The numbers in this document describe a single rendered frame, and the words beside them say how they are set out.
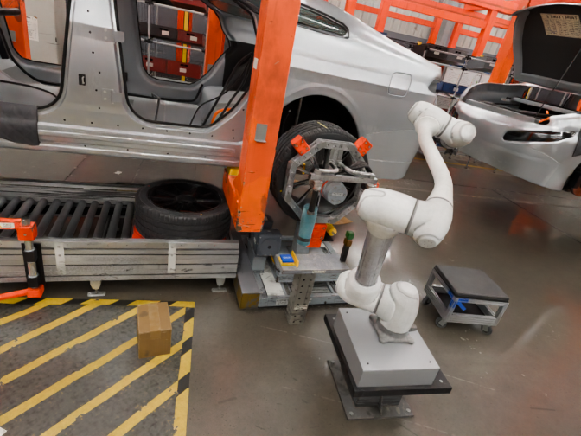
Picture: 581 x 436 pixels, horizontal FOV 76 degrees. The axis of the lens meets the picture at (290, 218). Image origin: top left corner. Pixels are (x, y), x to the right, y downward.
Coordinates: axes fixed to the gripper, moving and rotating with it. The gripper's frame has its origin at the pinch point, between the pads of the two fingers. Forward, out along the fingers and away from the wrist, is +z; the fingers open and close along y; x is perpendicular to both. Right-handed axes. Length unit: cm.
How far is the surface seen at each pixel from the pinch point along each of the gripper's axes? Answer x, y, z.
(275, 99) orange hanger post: 22, 84, -6
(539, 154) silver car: -92, -130, 182
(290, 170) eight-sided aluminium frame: 50, 61, 18
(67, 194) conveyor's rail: 146, 198, 61
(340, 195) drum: 47, 28, 19
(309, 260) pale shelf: 90, 23, 20
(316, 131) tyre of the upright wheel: 21, 60, 23
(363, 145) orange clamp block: 14.0, 30.9, 27.7
